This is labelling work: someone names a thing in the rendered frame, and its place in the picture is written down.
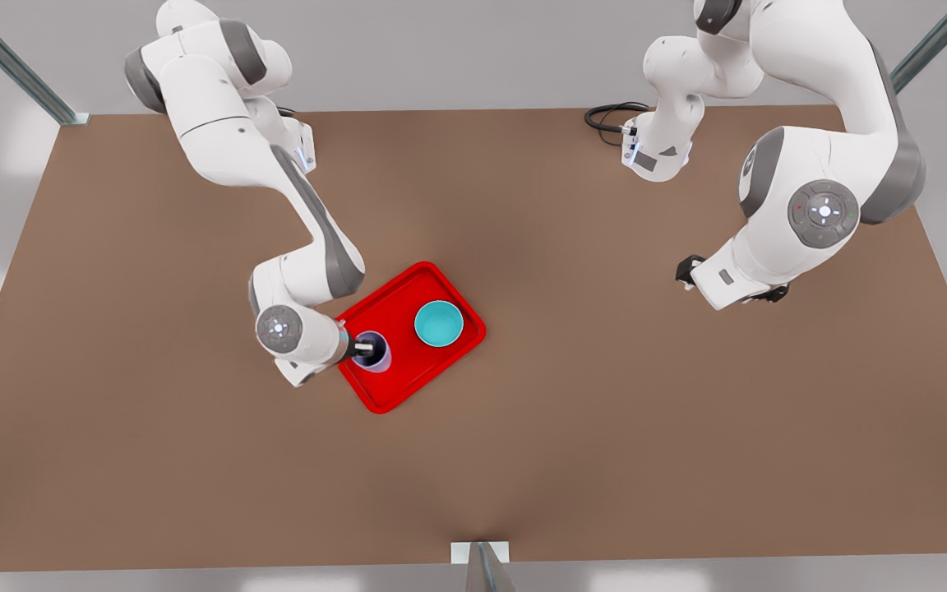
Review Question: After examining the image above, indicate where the pale purple cup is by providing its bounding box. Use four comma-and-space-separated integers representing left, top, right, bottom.
353, 331, 392, 373

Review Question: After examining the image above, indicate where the red rectangular tray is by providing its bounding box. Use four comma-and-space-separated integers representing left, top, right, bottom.
334, 261, 487, 414

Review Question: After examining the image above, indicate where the teal bowl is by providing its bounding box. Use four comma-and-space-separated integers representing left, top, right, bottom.
414, 300, 465, 349

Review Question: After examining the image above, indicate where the silver frame post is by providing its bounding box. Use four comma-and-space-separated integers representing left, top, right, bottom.
889, 0, 947, 93
450, 541, 517, 592
0, 0, 90, 127

